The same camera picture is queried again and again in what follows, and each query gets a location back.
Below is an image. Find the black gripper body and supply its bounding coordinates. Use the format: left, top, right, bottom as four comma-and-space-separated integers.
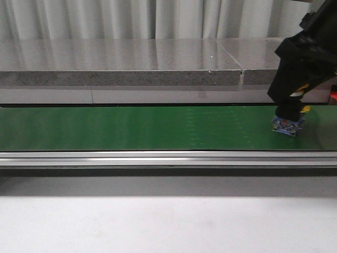
299, 1, 336, 57

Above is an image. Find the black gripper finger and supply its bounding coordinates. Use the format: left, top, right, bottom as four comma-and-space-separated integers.
297, 50, 336, 95
267, 36, 311, 105

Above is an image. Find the red object at edge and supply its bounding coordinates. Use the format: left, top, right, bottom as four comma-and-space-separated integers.
328, 91, 337, 105

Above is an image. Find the grey stone slab right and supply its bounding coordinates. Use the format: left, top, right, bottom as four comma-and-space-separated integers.
216, 37, 283, 89

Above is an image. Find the grey stone countertop slab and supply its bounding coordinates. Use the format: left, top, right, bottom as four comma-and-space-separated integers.
1, 39, 241, 87

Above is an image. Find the green conveyor belt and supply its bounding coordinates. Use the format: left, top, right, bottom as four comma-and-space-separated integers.
1, 105, 336, 151

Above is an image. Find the white pleated curtain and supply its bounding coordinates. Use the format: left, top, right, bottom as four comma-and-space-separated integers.
1, 0, 322, 40

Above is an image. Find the white cabinet front panel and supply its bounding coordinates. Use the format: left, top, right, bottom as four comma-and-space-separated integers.
0, 85, 329, 104

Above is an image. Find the aluminium conveyor side rail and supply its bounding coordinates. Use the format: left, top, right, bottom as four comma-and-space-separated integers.
1, 151, 336, 169

